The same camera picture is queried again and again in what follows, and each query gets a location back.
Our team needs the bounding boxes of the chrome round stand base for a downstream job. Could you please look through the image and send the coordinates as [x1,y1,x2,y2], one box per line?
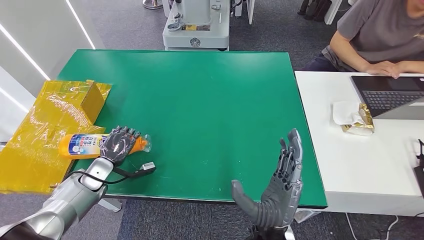
[142,0,164,10]

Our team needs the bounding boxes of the white furniture legs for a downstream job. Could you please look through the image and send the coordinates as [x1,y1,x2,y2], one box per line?
[233,0,257,26]

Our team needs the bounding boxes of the orange bottle with clear cap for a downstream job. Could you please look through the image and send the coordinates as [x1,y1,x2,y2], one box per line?
[58,132,153,161]

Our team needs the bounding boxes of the white floor cable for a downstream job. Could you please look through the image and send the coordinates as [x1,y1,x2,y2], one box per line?
[344,212,424,240]

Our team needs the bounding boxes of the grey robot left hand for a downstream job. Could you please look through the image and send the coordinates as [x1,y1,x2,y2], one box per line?
[99,125,142,167]

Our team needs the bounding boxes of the white paper napkin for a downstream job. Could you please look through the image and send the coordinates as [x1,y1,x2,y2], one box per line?
[332,100,365,127]

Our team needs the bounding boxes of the person in grey shirt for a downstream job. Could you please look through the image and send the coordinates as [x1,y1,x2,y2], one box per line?
[302,0,424,80]

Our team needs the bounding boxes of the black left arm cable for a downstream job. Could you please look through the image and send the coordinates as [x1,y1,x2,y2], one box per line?
[75,166,144,185]

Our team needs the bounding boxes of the green top table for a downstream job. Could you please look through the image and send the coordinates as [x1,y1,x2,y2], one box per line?
[56,48,329,224]

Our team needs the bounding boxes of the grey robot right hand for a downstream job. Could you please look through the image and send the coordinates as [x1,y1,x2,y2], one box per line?
[230,128,304,230]

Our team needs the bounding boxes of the dark grey laptop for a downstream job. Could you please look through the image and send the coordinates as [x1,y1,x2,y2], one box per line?
[350,75,424,121]

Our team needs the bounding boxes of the gold foil wrapper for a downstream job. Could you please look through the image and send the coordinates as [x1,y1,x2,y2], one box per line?
[341,102,376,138]

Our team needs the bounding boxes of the grey white robot stand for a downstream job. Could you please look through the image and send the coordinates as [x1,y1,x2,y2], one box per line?
[161,0,231,52]

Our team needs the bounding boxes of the black device at desk edge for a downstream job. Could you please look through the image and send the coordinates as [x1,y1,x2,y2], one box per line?
[412,139,424,200]

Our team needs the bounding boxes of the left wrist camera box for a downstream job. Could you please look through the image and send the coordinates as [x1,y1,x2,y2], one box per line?
[138,161,157,174]

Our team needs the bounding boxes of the white desk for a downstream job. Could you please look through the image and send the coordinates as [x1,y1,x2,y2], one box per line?
[294,70,424,218]

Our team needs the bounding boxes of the yellow taped cardboard box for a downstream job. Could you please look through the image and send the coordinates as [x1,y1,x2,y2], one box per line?
[0,79,113,195]

